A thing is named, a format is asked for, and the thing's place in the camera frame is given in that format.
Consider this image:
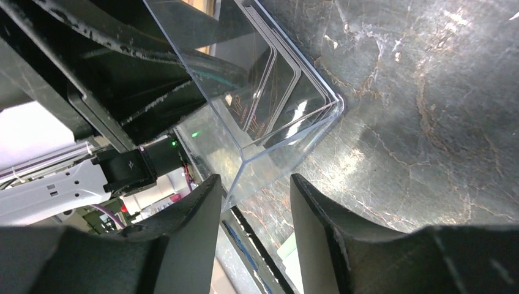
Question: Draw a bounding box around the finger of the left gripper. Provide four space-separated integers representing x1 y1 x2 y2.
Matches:
1 1 248 153

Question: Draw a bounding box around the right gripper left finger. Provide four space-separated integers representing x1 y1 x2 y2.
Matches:
1 174 222 293

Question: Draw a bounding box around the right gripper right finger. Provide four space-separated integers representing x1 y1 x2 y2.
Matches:
290 174 518 293

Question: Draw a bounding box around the clear plastic card box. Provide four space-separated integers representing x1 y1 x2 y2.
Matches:
145 1 345 210

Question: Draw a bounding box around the green leather card holder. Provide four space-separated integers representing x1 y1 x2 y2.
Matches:
277 233 304 293

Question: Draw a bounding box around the black VIP credit card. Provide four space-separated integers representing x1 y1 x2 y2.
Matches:
214 1 304 148

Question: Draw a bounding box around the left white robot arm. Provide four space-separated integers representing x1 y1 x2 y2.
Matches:
1 1 247 225

